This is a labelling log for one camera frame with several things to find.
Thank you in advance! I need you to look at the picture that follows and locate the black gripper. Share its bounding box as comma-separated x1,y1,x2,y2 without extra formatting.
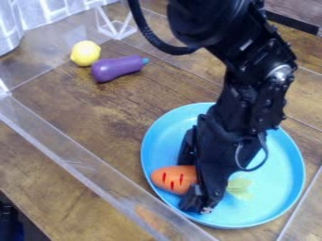
177,111,268,214

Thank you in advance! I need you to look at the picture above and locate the orange toy carrot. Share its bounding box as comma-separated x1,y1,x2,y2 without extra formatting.
149,165,254,201

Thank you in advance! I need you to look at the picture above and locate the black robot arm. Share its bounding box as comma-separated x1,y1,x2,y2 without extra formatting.
167,0,296,214

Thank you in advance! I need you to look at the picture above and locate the blue round tray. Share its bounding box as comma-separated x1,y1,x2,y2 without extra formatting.
140,103,306,229

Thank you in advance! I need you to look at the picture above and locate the clear acrylic front barrier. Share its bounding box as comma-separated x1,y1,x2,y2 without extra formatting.
0,79,218,241

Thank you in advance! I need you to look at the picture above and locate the purple toy eggplant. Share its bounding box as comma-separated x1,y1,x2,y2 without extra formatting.
91,55,149,83

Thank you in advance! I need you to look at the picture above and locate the yellow toy lemon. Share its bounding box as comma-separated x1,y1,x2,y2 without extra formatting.
71,40,100,67

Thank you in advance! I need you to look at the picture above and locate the dark baseboard strip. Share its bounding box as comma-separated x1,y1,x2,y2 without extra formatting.
266,11,320,36

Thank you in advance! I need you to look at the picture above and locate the white checked curtain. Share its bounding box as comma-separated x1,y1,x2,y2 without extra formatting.
0,0,119,56

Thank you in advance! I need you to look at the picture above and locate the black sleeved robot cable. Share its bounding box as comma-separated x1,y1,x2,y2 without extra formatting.
127,0,200,56

